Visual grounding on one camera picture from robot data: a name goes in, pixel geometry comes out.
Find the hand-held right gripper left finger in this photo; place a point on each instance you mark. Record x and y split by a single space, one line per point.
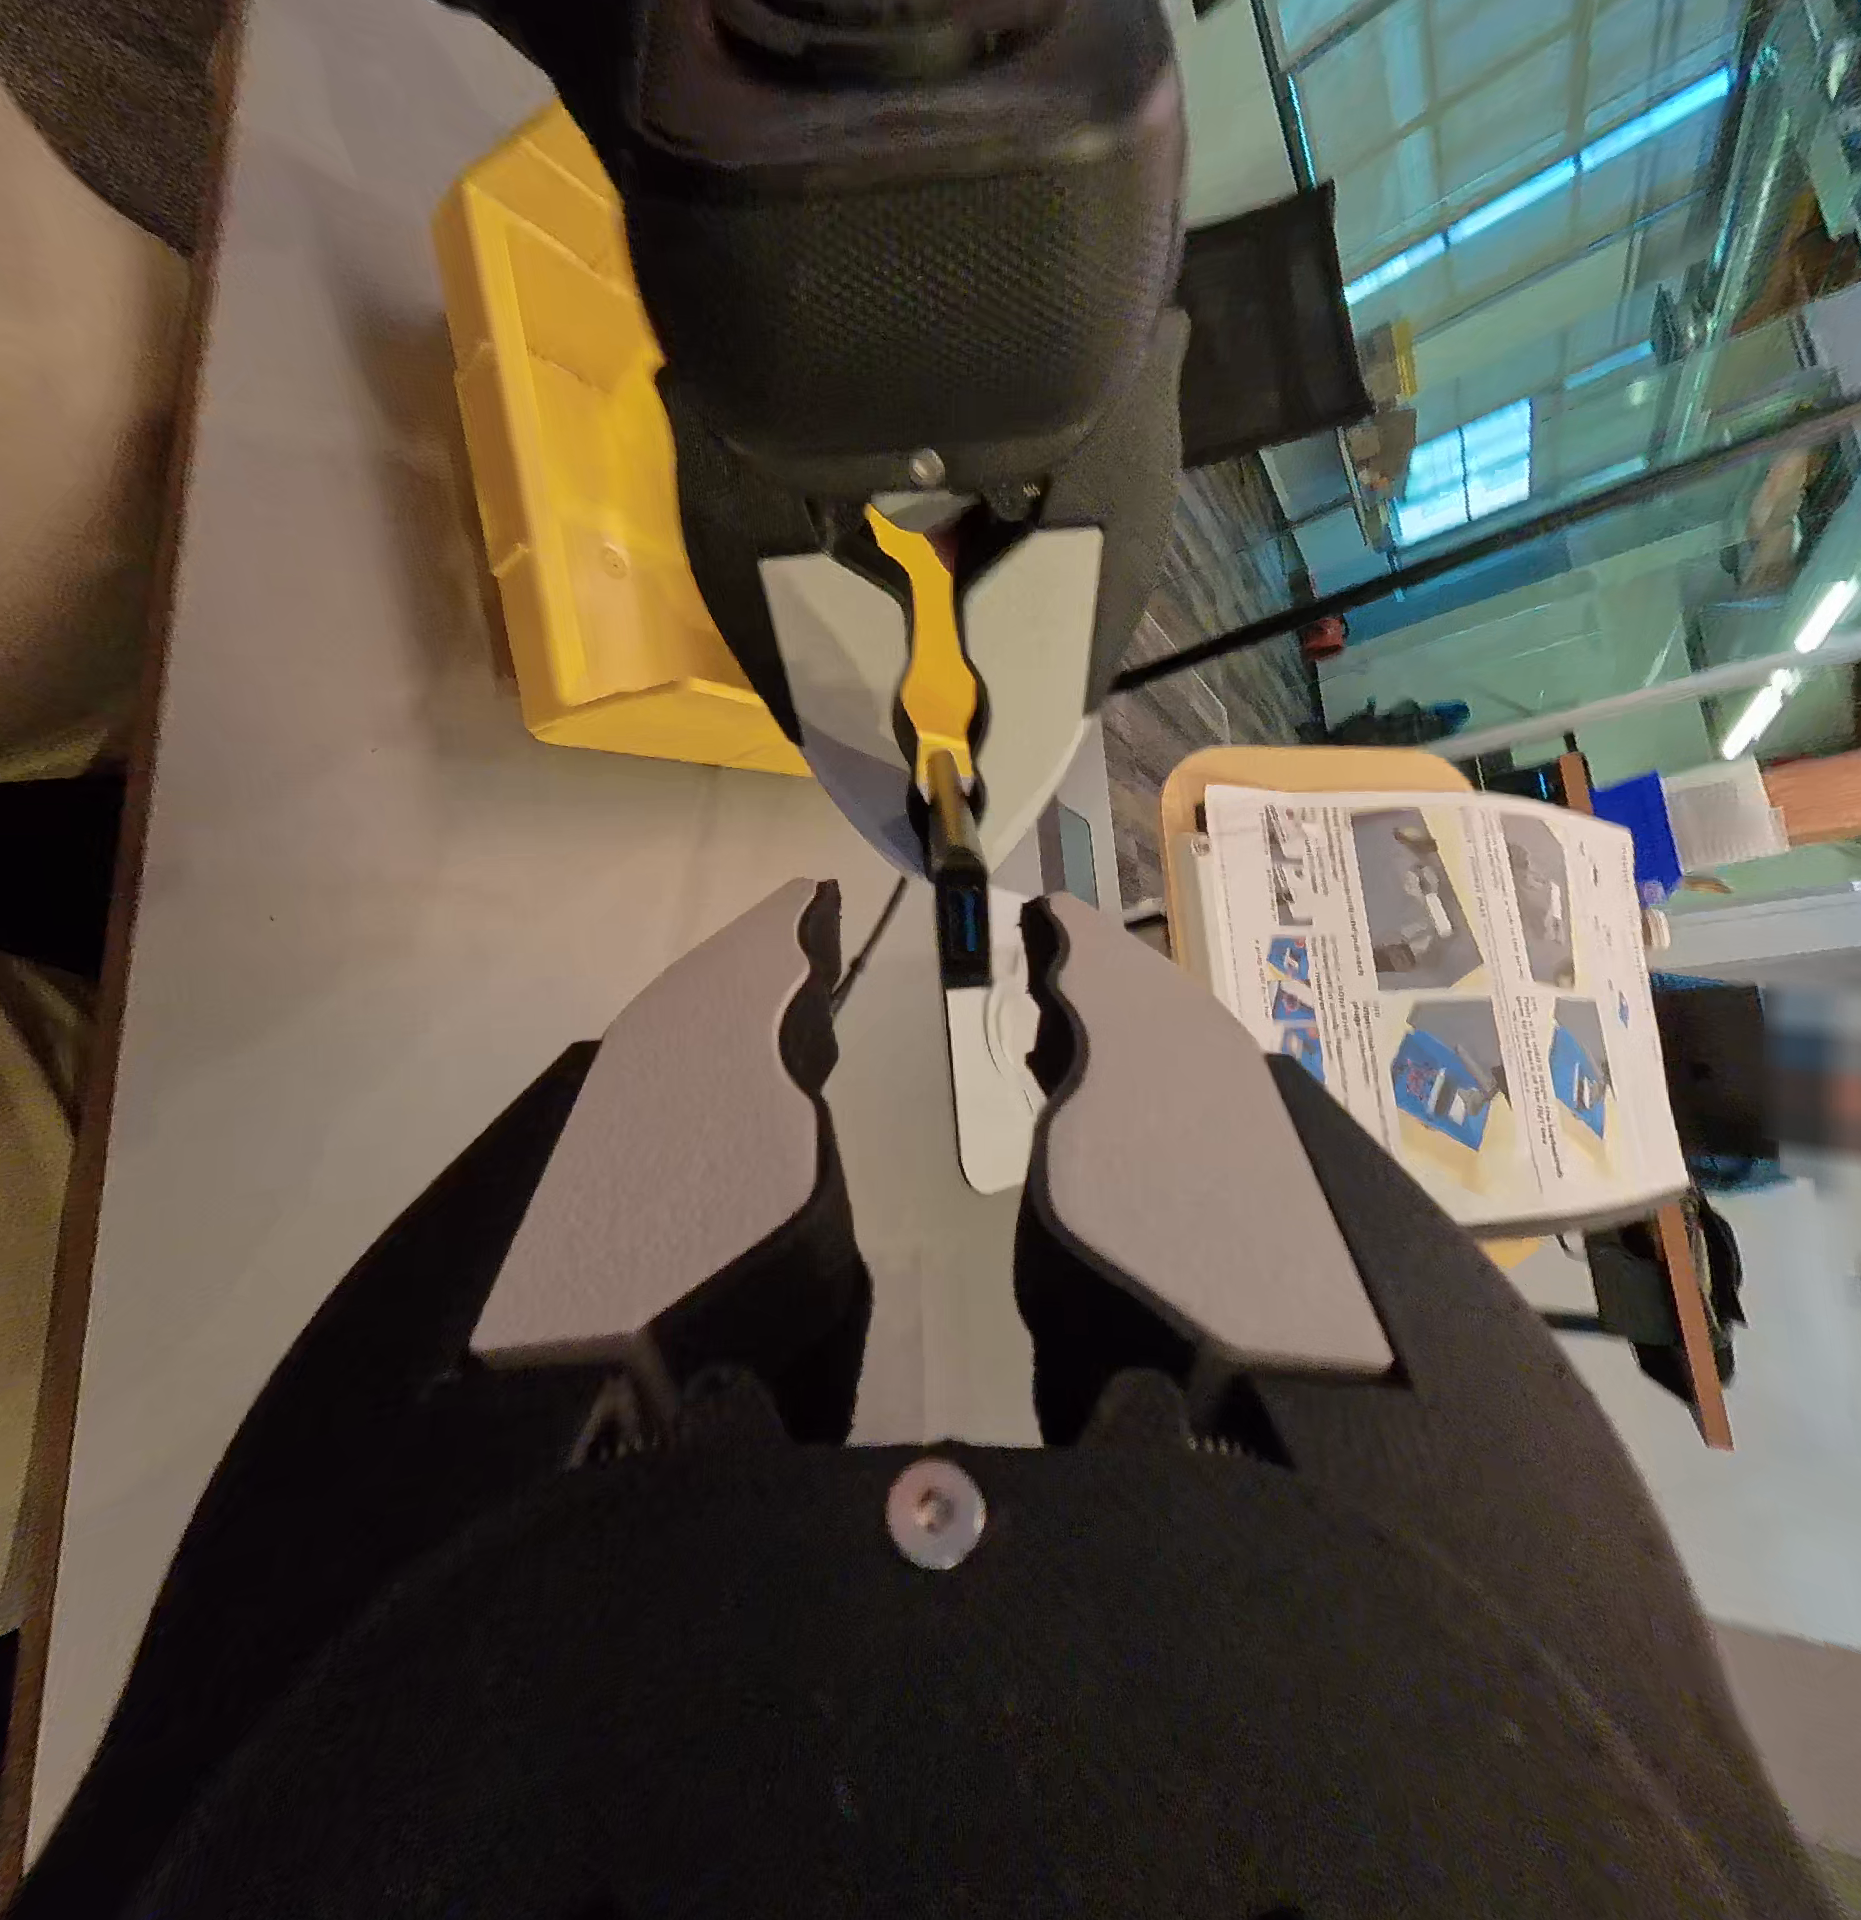
674 1154

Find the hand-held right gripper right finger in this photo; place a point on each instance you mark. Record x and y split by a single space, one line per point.
1185 1184

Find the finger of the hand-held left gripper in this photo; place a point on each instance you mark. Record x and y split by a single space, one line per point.
831 675
1038 660

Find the slim grey usb hub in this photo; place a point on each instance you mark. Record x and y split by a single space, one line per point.
950 871

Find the yellow plastic bin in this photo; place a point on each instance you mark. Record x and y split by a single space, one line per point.
573 493

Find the white document stand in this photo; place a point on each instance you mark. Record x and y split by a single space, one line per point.
997 1081

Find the wooden board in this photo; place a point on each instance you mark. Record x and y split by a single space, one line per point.
1247 769

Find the printed instruction sheet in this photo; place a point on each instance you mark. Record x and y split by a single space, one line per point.
1471 989

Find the black office chair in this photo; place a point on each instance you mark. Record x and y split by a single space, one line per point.
1265 331

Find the person's beige trousers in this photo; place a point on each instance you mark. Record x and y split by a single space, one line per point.
62 452

